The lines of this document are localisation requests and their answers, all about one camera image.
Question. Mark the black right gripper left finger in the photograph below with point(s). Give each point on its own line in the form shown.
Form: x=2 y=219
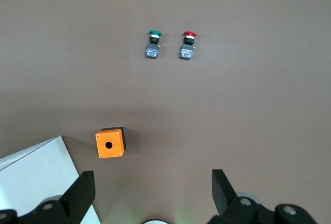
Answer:
x=77 y=198

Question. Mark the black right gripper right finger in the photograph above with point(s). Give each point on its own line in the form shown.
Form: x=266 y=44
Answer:
x=225 y=198

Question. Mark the red mushroom push button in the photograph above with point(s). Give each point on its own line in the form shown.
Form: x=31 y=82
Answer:
x=186 y=51

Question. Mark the white drawer cabinet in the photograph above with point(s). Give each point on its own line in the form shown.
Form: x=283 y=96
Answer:
x=33 y=172

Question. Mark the green mushroom push button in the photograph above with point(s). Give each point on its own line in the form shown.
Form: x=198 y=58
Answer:
x=152 y=50

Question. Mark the brown table cover sheet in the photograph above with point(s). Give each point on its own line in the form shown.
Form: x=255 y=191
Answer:
x=207 y=92

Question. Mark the orange button enclosure box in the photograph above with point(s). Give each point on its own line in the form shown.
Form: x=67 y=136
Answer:
x=113 y=151

